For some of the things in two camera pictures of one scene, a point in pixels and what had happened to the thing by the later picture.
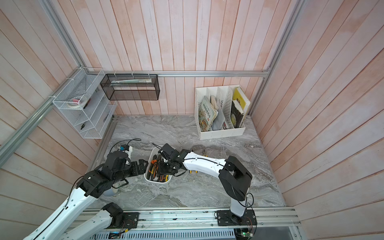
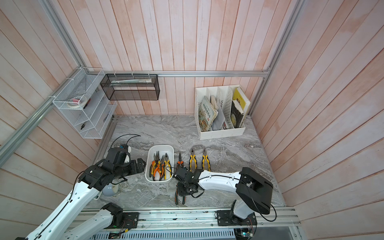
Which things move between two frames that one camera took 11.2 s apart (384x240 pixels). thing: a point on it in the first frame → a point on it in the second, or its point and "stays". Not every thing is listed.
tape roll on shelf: (77, 102) stays
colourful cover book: (207, 112) stays
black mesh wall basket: (131, 87) stays
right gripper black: (162, 171) → (181, 192)
